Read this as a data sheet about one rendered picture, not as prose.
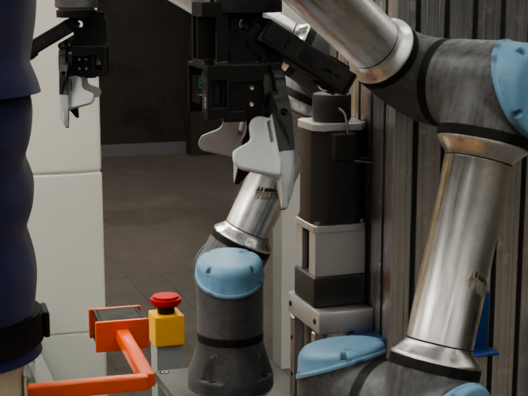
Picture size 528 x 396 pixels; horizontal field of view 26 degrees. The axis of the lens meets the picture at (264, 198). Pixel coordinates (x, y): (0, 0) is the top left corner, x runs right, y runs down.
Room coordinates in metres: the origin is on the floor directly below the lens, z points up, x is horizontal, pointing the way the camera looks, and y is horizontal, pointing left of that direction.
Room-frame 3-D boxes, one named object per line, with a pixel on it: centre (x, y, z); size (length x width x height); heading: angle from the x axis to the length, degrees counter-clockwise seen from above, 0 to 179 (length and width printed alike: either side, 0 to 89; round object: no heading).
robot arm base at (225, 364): (1.92, 0.06, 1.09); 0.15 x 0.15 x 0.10
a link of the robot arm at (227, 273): (1.92, 0.06, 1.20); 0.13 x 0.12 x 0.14; 5
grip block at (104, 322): (1.79, 0.24, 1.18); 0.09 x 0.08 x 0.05; 107
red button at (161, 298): (2.49, 0.22, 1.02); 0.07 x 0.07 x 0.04
